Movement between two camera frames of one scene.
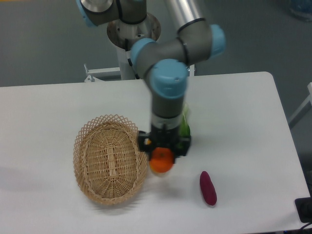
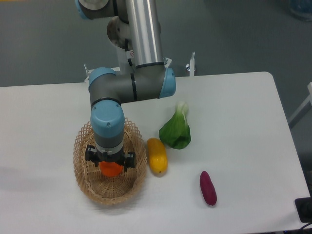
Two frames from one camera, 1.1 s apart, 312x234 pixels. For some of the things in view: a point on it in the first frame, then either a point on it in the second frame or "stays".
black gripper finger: (145, 141) → (91, 154)
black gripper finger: (182, 147) → (129, 160)
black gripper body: (168, 138) → (104, 156)
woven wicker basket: (108, 165) stays
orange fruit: (161, 160) → (110, 169)
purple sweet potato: (208, 188) stays
